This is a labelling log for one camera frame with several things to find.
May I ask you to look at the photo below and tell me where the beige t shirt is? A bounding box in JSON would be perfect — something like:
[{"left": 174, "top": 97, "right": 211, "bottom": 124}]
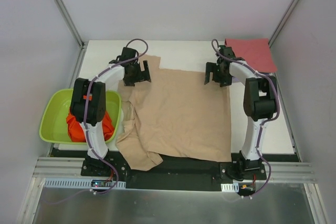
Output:
[{"left": 116, "top": 55, "right": 232, "bottom": 171}]

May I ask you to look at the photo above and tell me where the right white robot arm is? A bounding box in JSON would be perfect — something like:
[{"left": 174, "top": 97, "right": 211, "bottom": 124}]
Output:
[{"left": 204, "top": 45, "right": 280, "bottom": 181}]

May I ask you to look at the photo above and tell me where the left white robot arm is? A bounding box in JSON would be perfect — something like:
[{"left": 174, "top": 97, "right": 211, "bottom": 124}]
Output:
[{"left": 69, "top": 46, "right": 151, "bottom": 176}]

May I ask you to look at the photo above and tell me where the folded red t shirt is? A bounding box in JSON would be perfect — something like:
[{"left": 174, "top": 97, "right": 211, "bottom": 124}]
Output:
[{"left": 225, "top": 38, "right": 277, "bottom": 73}]

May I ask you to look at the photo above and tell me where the folded lavender t shirt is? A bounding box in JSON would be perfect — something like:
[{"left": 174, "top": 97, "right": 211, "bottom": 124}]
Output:
[{"left": 260, "top": 72, "right": 272, "bottom": 76}]

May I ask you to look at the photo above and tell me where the green plastic basin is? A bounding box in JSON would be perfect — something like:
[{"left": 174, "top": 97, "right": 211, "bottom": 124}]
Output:
[{"left": 39, "top": 89, "right": 122, "bottom": 146}]

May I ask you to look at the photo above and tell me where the orange t shirt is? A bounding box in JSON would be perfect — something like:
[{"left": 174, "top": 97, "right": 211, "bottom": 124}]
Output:
[{"left": 66, "top": 111, "right": 115, "bottom": 143}]

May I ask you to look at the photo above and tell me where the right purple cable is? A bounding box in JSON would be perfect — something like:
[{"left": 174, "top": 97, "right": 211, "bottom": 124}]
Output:
[{"left": 212, "top": 39, "right": 280, "bottom": 201}]

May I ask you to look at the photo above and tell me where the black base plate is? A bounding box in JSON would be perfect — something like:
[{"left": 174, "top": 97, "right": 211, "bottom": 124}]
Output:
[{"left": 49, "top": 147, "right": 301, "bottom": 190}]

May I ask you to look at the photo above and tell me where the right white cable duct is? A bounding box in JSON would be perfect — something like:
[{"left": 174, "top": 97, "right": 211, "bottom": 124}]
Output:
[{"left": 220, "top": 183, "right": 239, "bottom": 193}]

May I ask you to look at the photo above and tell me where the white cable duct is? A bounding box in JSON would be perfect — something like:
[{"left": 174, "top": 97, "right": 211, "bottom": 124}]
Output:
[
  {"left": 220, "top": 183, "right": 239, "bottom": 193},
  {"left": 44, "top": 178, "right": 126, "bottom": 190}
]

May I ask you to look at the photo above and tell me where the right aluminium frame post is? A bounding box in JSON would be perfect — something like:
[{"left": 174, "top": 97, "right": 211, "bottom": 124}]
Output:
[{"left": 268, "top": 0, "right": 300, "bottom": 48}]

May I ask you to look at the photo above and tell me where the aluminium frame post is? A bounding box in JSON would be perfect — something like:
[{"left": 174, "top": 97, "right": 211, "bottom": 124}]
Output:
[
  {"left": 268, "top": 0, "right": 300, "bottom": 48},
  {"left": 54, "top": 0, "right": 85, "bottom": 49}
]

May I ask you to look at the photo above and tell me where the left aluminium frame post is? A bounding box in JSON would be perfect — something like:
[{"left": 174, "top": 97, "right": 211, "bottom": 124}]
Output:
[{"left": 54, "top": 0, "right": 85, "bottom": 49}]

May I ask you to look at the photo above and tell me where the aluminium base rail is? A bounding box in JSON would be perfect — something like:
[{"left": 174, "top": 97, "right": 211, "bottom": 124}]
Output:
[{"left": 33, "top": 157, "right": 317, "bottom": 184}]

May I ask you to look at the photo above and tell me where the left white cable duct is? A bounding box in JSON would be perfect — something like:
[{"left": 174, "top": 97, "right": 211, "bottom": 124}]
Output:
[{"left": 44, "top": 178, "right": 126, "bottom": 190}]

